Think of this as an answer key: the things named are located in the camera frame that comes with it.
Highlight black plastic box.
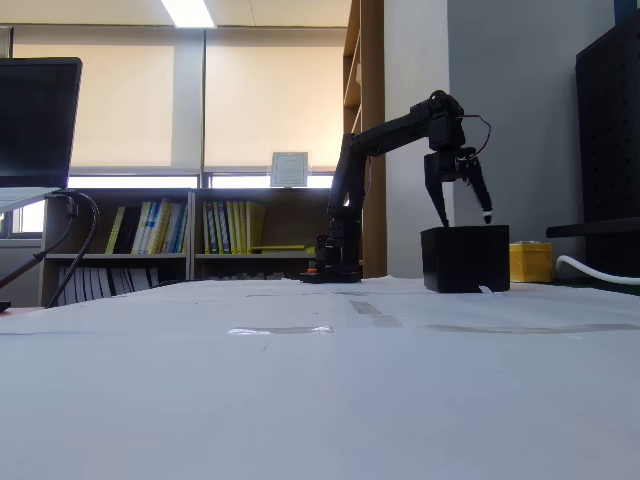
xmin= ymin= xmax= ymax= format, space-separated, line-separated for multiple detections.
xmin=420 ymin=224 xmax=511 ymax=294

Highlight yellow white book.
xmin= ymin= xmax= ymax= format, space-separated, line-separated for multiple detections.
xmin=131 ymin=200 xmax=153 ymax=255

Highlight black laptop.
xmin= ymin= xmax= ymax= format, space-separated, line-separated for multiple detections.
xmin=0 ymin=56 xmax=84 ymax=214

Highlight ceiling light panel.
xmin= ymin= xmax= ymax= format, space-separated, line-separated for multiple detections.
xmin=160 ymin=0 xmax=216 ymax=29

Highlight black jointed cable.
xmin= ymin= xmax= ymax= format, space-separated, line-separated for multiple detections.
xmin=0 ymin=192 xmax=81 ymax=291

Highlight white framed sign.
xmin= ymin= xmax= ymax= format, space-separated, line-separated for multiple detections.
xmin=269 ymin=151 xmax=310 ymax=189

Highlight low wooden bookshelf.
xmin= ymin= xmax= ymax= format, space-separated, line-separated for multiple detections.
xmin=42 ymin=187 xmax=347 ymax=309

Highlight white paper sheet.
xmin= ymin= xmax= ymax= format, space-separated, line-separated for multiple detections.
xmin=0 ymin=328 xmax=351 ymax=480
xmin=0 ymin=292 xmax=396 ymax=337
xmin=349 ymin=289 xmax=640 ymax=335

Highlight white power cable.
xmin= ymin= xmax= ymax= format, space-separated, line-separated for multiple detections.
xmin=554 ymin=254 xmax=640 ymax=286

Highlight red servo wire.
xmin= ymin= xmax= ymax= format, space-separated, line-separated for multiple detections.
xmin=458 ymin=113 xmax=493 ymax=160

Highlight beige roller blind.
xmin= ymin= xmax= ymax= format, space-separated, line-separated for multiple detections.
xmin=12 ymin=27 xmax=204 ymax=176
xmin=204 ymin=27 xmax=347 ymax=176

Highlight yellow cardboard box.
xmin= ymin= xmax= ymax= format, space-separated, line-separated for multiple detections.
xmin=508 ymin=241 xmax=554 ymax=283

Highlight black pegboard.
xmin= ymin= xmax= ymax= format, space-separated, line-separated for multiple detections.
xmin=574 ymin=9 xmax=640 ymax=276

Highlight flat yellow book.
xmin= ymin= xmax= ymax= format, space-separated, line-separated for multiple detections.
xmin=249 ymin=244 xmax=317 ymax=254

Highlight black curved cable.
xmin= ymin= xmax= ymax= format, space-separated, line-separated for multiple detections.
xmin=43 ymin=188 xmax=101 ymax=309

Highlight black metal shelf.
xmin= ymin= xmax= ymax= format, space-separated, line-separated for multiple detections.
xmin=545 ymin=217 xmax=640 ymax=240

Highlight blue white book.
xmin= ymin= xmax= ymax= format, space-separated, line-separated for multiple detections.
xmin=145 ymin=199 xmax=164 ymax=255

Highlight green table mat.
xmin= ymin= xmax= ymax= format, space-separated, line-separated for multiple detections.
xmin=509 ymin=279 xmax=640 ymax=298

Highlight slanted yellow book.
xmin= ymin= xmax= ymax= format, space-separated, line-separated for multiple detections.
xmin=104 ymin=206 xmax=127 ymax=255

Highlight tall wooden bookshelf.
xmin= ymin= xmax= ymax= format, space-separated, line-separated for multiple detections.
xmin=342 ymin=0 xmax=386 ymax=279

